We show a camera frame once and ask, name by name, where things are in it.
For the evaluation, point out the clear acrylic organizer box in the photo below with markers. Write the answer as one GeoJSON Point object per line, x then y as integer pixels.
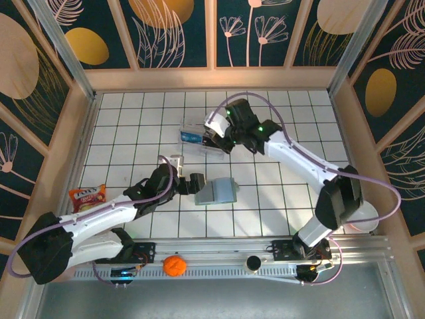
{"type": "Point", "coordinates": [192, 124]}

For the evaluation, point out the grey-green cloth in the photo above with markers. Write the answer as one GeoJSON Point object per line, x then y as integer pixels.
{"type": "Point", "coordinates": [224, 191]}

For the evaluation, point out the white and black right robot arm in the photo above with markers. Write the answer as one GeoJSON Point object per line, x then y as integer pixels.
{"type": "Point", "coordinates": [299, 159]}

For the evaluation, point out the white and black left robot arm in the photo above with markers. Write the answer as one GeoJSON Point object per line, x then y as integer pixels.
{"type": "Point", "coordinates": [96, 222]}

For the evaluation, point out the grey card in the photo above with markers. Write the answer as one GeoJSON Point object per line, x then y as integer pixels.
{"type": "Point", "coordinates": [208, 192]}

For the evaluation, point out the orange candy bag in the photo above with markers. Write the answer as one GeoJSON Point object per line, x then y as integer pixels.
{"type": "Point", "coordinates": [87, 199]}

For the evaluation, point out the orange ball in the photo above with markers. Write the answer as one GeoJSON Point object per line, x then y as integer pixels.
{"type": "Point", "coordinates": [174, 266]}

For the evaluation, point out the black round knob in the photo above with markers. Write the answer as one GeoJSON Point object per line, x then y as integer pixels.
{"type": "Point", "coordinates": [254, 264]}

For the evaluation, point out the white bowl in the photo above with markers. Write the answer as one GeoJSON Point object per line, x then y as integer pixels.
{"type": "Point", "coordinates": [368, 222]}

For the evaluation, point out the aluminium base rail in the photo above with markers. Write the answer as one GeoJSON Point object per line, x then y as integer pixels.
{"type": "Point", "coordinates": [212, 244]}

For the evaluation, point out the aluminium corner post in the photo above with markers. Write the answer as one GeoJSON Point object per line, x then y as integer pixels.
{"type": "Point", "coordinates": [66, 53]}
{"type": "Point", "coordinates": [353, 50]}

